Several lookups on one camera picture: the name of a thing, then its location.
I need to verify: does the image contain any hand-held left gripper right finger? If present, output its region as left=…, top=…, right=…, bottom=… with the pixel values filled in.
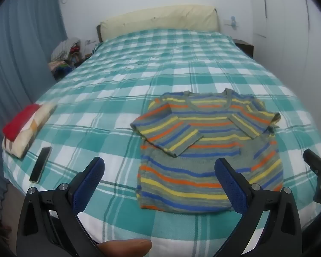
left=211, top=158, right=303, bottom=257

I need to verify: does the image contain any blue-grey curtain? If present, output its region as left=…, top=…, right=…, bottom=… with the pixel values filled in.
left=0, top=0, right=68, bottom=217

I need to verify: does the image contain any pile of mixed clothes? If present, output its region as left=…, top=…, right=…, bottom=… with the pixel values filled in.
left=48, top=38, right=82, bottom=77

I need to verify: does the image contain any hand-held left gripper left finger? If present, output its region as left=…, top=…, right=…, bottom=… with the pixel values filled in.
left=16, top=157, right=105, bottom=257

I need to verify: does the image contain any dark wooden nightstand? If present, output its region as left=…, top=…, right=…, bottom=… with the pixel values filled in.
left=233, top=39, right=254, bottom=59

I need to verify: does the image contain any folded cream patterned cloth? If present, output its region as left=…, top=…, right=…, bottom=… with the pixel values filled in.
left=2, top=103, right=57, bottom=158

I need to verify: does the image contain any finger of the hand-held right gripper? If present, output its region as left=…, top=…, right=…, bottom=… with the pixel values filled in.
left=303, top=149, right=321, bottom=173

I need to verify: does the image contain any striped knit sweater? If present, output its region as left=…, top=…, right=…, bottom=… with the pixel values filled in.
left=130, top=88, right=284, bottom=215

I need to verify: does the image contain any long cream pillow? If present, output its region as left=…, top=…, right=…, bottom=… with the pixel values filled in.
left=100, top=4, right=220, bottom=42

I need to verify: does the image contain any white wardrobe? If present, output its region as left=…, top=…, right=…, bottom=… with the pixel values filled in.
left=250, top=0, right=321, bottom=129

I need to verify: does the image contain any folded red cloth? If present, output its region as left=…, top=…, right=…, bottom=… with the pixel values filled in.
left=3, top=104, right=40, bottom=141

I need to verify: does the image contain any bed with teal checked sheet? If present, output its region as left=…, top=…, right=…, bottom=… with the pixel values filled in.
left=2, top=29, right=321, bottom=249

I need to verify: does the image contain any black smartphone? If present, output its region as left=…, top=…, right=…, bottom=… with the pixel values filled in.
left=29, top=146, right=53, bottom=183

